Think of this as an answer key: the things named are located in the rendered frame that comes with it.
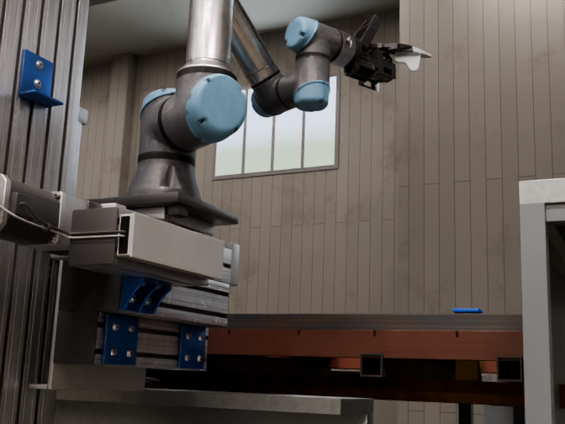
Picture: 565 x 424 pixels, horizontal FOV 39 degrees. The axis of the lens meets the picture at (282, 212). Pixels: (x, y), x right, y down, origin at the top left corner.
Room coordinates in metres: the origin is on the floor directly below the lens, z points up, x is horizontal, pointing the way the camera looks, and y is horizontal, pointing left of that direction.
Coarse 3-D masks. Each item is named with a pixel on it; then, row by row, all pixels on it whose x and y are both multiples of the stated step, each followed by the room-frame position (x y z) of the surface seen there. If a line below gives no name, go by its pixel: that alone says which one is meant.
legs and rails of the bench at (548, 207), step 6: (546, 204) 1.26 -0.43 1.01; (552, 204) 1.26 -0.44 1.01; (558, 204) 1.25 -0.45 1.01; (564, 204) 1.25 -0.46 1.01; (546, 210) 1.26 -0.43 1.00; (552, 210) 1.26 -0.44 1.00; (558, 210) 1.25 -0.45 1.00; (564, 210) 1.25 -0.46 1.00; (546, 216) 1.26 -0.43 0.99; (552, 216) 1.26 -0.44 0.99; (558, 216) 1.25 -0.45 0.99; (564, 216) 1.25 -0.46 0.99; (552, 222) 1.27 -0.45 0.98; (558, 222) 1.27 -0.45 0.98; (564, 222) 1.26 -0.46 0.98
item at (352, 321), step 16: (240, 320) 1.92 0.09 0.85; (256, 320) 1.90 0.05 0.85; (272, 320) 1.89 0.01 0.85; (288, 320) 1.87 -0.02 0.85; (304, 320) 1.85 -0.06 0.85; (320, 320) 1.83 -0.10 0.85; (336, 320) 1.82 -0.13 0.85; (352, 320) 1.80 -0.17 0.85; (368, 320) 1.78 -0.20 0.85; (384, 320) 1.77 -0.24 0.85; (400, 320) 1.75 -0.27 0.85; (416, 320) 1.74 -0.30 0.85; (432, 320) 1.72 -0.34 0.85; (448, 320) 1.71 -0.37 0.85; (464, 320) 1.69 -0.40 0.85; (480, 320) 1.68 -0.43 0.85; (496, 320) 1.66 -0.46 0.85; (512, 320) 1.65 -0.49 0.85
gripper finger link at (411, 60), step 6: (414, 48) 1.68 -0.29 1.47; (396, 54) 1.69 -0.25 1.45; (402, 54) 1.69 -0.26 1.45; (408, 54) 1.69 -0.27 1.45; (414, 54) 1.69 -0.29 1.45; (420, 54) 1.69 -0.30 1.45; (426, 54) 1.70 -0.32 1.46; (396, 60) 1.69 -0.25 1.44; (402, 60) 1.69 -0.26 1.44; (408, 60) 1.69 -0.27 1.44; (414, 60) 1.69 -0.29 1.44; (408, 66) 1.69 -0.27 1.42; (414, 66) 1.69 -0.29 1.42
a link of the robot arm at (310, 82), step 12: (300, 60) 1.57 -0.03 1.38; (312, 60) 1.56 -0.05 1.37; (324, 60) 1.56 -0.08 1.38; (300, 72) 1.57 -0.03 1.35; (312, 72) 1.56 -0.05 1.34; (324, 72) 1.56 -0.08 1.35; (288, 84) 1.60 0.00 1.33; (300, 84) 1.57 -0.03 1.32; (312, 84) 1.56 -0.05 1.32; (324, 84) 1.56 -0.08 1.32; (288, 96) 1.61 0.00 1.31; (300, 96) 1.57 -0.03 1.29; (312, 96) 1.56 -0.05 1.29; (324, 96) 1.57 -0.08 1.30; (300, 108) 1.60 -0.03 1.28; (312, 108) 1.60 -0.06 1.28; (324, 108) 1.60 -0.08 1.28
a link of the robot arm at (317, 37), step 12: (300, 24) 1.54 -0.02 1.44; (312, 24) 1.54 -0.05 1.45; (324, 24) 1.57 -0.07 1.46; (288, 36) 1.57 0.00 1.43; (300, 36) 1.54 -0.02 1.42; (312, 36) 1.54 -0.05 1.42; (324, 36) 1.56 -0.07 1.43; (336, 36) 1.58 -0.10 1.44; (288, 48) 1.58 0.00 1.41; (300, 48) 1.56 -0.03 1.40; (312, 48) 1.56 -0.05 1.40; (324, 48) 1.56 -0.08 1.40; (336, 48) 1.59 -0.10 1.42
